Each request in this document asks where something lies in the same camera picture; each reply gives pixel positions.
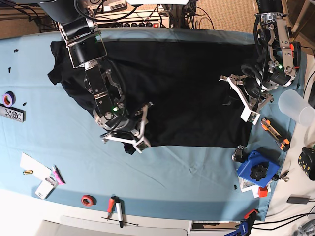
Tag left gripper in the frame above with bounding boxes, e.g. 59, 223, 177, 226
220, 74, 274, 124

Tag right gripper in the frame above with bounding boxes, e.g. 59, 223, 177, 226
100, 102, 154, 154

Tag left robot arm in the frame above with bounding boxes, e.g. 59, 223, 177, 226
220, 0, 301, 125

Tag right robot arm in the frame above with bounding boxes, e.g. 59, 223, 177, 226
39, 0, 152, 153

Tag metal carabiner keys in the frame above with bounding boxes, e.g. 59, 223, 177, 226
232, 145, 245, 163

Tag translucent plastic cup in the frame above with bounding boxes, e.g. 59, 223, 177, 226
278, 89, 315, 127

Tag white black marker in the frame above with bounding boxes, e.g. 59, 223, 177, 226
115, 199, 124, 228

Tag orange black utility knife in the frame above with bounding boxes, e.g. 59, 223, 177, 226
260, 118, 290, 152

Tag blue box with knob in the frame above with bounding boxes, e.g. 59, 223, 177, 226
237, 150, 280, 187

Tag red tape roll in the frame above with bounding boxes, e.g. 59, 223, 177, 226
81, 195, 95, 207

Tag white paper under box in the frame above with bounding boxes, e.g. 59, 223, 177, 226
238, 177, 271, 198

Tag black zip tie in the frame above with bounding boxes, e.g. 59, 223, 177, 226
101, 217, 139, 226

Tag pink tube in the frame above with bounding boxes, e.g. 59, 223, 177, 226
52, 165, 65, 185

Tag light blue table cloth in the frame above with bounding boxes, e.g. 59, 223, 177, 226
0, 28, 308, 221

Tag orange black clamp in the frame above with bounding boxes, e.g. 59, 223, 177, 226
290, 42, 301, 69

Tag red cube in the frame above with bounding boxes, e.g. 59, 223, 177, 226
257, 187, 268, 198

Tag black yellow dotted mug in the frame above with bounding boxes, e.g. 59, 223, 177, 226
298, 147, 315, 181

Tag white card packet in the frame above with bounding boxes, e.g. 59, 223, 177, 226
35, 177, 58, 200

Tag white paper sheet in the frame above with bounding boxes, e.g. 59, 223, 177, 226
20, 153, 52, 180

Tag black power adapter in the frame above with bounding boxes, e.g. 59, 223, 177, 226
286, 196, 310, 205

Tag brass cylinder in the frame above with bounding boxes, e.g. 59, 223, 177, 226
23, 170, 33, 175

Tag black power strip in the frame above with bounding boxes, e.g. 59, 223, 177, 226
98, 21, 167, 28

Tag blue orange clamp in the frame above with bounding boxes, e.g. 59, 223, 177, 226
225, 209, 258, 236

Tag black remote control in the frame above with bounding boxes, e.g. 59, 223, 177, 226
0, 104, 25, 122

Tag purple tape roll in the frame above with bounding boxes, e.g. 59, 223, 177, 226
2, 91, 16, 108

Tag red handled screwdriver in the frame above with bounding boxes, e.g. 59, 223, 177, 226
107, 196, 116, 220

